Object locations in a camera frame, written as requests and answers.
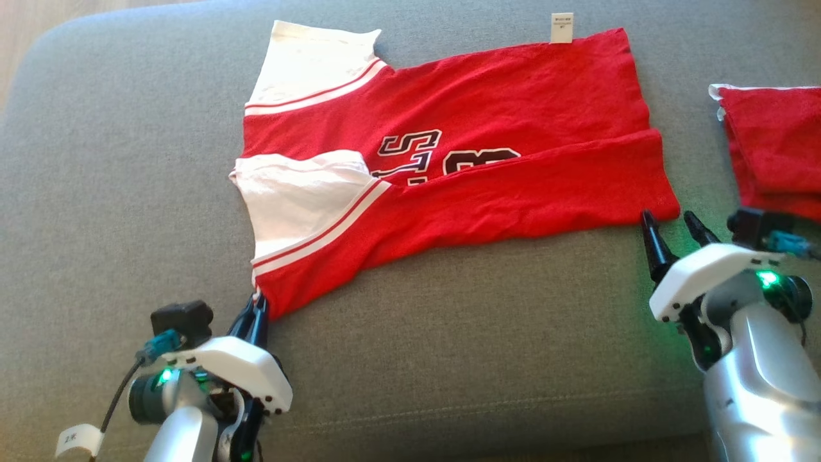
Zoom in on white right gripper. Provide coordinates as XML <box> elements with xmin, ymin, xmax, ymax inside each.
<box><xmin>641</xmin><ymin>210</ymin><xmax>787</xmax><ymax>322</ymax></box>

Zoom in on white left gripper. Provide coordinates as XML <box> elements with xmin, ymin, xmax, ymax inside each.
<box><xmin>173</xmin><ymin>293</ymin><xmax>293</xmax><ymax>415</ymax></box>

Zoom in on red shorts with white stripes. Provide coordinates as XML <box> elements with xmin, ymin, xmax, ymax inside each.
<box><xmin>708</xmin><ymin>83</ymin><xmax>821</xmax><ymax>223</ymax></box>

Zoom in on red jersey with white sleeves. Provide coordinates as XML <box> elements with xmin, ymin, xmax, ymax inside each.
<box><xmin>229</xmin><ymin>12</ymin><xmax>681</xmax><ymax>321</ymax></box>

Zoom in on large grey sofa seat cushion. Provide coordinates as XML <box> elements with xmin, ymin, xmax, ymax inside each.
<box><xmin>0</xmin><ymin>0</ymin><xmax>821</xmax><ymax>462</ymax></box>

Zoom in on left camera cable teal plug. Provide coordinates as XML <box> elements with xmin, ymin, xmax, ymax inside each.
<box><xmin>55</xmin><ymin>330</ymin><xmax>184</xmax><ymax>462</ymax></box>

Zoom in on camera cable teal plug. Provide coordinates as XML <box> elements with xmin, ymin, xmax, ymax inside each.
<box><xmin>766</xmin><ymin>230</ymin><xmax>821</xmax><ymax>261</ymax></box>
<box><xmin>55</xmin><ymin>330</ymin><xmax>184</xmax><ymax>462</ymax></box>

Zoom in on right camera cable teal plug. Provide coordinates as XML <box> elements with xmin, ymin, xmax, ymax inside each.
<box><xmin>766</xmin><ymin>230</ymin><xmax>821</xmax><ymax>261</ymax></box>

